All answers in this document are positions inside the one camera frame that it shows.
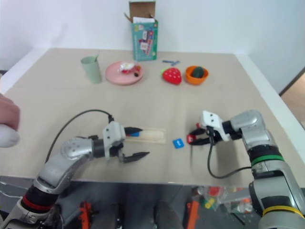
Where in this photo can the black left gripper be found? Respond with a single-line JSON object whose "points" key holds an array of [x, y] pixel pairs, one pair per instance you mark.
{"points": [[119, 150]]}

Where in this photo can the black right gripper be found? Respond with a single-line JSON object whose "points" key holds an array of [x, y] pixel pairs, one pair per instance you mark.
{"points": [[206, 136]]}

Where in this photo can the red letter block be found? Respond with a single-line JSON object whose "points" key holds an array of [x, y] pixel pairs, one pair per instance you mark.
{"points": [[190, 138]]}

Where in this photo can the white round object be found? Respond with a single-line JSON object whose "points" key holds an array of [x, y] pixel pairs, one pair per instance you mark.
{"points": [[8, 138]]}

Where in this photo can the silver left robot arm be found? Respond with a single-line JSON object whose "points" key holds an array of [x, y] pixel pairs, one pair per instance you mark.
{"points": [[71, 150]]}

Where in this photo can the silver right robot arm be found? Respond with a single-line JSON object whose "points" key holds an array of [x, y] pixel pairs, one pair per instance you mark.
{"points": [[267, 155]]}

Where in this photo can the blue letter block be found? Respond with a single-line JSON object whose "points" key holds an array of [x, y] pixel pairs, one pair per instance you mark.
{"points": [[135, 134], [178, 143]]}

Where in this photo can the long wooden tray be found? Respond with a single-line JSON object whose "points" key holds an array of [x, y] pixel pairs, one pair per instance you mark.
{"points": [[150, 137]]}

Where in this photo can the person's hand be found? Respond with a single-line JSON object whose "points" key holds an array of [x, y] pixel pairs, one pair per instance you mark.
{"points": [[8, 112]]}

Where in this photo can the orange bowl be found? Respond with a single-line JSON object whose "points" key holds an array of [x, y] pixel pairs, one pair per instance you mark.
{"points": [[194, 80]]}

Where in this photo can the clear bag of toys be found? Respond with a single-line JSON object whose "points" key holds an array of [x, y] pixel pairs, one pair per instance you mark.
{"points": [[219, 198]]}

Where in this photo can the dark green toy vegetable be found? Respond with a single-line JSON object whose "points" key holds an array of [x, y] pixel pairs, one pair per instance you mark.
{"points": [[198, 72]]}

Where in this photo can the red toy strawberry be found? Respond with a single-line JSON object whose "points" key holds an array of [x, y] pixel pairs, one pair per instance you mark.
{"points": [[172, 75]]}

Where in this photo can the pink plate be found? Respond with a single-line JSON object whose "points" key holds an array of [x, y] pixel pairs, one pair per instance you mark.
{"points": [[119, 77]]}

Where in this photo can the dark small toy food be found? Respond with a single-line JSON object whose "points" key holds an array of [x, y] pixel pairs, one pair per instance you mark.
{"points": [[137, 71]]}

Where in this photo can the white red toy food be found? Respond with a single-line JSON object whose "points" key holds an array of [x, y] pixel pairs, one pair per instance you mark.
{"points": [[125, 67]]}

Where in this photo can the orange black stand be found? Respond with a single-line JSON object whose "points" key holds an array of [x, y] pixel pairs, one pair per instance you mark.
{"points": [[193, 214], [85, 214]]}

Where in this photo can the pale green cup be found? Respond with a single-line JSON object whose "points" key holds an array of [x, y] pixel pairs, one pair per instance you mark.
{"points": [[91, 70]]}

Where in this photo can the teal cardboard box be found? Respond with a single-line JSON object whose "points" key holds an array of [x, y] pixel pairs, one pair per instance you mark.
{"points": [[145, 40]]}

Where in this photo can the brown wooden door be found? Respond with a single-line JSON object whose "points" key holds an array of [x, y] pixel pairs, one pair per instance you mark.
{"points": [[294, 93]]}

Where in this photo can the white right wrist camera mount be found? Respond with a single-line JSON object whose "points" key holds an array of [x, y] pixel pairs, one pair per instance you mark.
{"points": [[212, 120]]}

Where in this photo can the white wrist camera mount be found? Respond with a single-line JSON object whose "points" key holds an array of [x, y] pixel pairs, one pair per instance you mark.
{"points": [[114, 131], [212, 120]]}

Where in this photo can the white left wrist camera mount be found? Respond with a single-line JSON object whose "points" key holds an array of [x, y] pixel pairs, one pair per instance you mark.
{"points": [[114, 131]]}

